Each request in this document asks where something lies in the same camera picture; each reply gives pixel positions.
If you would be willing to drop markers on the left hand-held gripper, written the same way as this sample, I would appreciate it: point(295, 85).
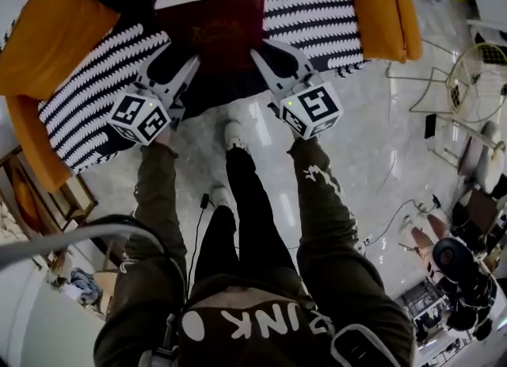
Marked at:
point(138, 119)

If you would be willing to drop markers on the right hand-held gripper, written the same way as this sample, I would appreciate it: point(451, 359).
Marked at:
point(313, 109)

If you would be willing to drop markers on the dark red book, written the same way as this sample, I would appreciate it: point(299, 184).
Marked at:
point(218, 28)

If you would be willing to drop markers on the orange sofa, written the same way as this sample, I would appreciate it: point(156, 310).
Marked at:
point(51, 32)

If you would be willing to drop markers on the person's right forearm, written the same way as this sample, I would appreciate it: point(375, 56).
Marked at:
point(317, 183)

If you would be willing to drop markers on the person's left forearm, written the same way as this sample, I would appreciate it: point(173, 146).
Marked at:
point(156, 187)

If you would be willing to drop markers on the black white striped blanket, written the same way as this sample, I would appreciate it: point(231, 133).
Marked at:
point(313, 12)

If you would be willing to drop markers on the person's right white shoe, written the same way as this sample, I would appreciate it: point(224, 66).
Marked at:
point(233, 133)

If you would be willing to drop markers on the person's white shoe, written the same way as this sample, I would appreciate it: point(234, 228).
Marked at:
point(233, 133)
point(219, 195)

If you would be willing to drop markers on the person's left white shoe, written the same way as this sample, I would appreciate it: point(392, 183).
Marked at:
point(219, 195)

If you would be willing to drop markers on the person's right leg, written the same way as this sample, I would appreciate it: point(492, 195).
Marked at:
point(253, 207)

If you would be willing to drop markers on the person's leg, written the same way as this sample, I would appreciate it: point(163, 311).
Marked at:
point(216, 246)
point(253, 207)

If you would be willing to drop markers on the black phone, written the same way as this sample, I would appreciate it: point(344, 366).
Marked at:
point(430, 125)

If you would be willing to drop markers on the wooden shelf rack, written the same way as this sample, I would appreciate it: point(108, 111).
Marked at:
point(75, 203)

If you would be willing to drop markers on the person's left leg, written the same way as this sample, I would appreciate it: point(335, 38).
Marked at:
point(216, 246)

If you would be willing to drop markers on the white power strip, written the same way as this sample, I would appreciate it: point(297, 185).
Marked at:
point(367, 239)

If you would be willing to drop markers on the grey fluffy chair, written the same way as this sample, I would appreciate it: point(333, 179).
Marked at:
point(491, 159)

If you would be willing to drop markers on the blue denim cloth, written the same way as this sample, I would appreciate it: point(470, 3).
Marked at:
point(83, 284)

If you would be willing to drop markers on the person's olive sweatshirt torso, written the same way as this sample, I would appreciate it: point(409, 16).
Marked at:
point(245, 302)

